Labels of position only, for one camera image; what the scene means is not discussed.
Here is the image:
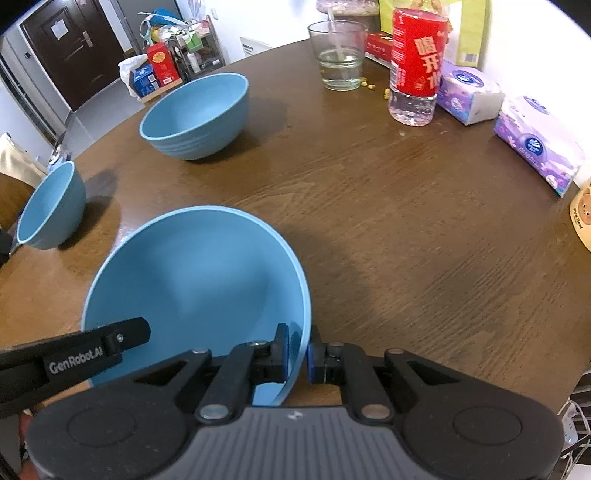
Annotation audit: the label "cream bear mug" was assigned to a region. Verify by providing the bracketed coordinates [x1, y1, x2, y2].
[567, 182, 591, 252]

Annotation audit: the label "power strip with white chargers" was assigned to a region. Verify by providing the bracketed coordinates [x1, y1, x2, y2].
[556, 399, 591, 480]

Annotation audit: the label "small red box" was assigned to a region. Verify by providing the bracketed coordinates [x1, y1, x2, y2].
[365, 31, 395, 65]

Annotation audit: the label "red label water bottle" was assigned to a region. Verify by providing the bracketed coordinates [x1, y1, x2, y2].
[388, 0, 451, 126]

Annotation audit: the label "white straw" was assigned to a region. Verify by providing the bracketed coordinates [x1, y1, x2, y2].
[329, 7, 346, 61]

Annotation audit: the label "blue bowl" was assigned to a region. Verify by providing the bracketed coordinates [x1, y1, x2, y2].
[81, 207, 312, 407]
[16, 161, 88, 250]
[139, 73, 250, 161]

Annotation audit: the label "person's left hand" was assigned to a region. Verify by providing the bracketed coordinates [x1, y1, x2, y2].
[18, 408, 38, 480]

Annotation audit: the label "white plastic bag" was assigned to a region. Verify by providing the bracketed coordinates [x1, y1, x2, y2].
[119, 55, 151, 99]

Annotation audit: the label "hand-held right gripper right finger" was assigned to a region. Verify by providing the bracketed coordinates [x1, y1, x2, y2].
[306, 325, 469, 423]

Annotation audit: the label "scattered yellow kernels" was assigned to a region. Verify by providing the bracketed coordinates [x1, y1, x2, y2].
[360, 78, 389, 100]

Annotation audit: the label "dark brown door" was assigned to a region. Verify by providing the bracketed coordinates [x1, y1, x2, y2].
[19, 0, 123, 112]

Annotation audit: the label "blue carton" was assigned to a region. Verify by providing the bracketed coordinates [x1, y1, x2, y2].
[133, 65, 160, 97]

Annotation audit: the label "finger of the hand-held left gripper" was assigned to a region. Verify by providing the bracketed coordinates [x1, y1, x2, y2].
[104, 318, 151, 358]

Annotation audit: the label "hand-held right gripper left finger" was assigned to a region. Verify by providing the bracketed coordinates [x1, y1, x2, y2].
[122, 323, 291, 424]

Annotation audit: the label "blue white bag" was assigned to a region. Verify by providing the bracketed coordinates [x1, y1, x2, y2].
[139, 8, 185, 35]

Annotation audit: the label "pink mottled vase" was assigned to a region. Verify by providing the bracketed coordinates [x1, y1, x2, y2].
[316, 0, 379, 17]

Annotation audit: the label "red carton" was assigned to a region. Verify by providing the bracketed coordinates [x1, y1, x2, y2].
[147, 43, 182, 88]

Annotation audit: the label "storage cart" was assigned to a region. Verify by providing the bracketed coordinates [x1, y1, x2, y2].
[168, 16, 227, 77]

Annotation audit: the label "beige cloth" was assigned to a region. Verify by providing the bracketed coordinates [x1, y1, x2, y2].
[0, 133, 47, 190]

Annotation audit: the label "purple tissue pack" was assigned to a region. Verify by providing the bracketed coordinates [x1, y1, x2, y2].
[436, 59, 505, 126]
[494, 95, 586, 198]

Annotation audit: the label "green snack box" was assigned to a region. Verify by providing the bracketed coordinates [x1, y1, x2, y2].
[379, 0, 491, 70]

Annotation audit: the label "clear drinking glass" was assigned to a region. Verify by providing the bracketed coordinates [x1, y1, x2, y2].
[308, 21, 368, 92]

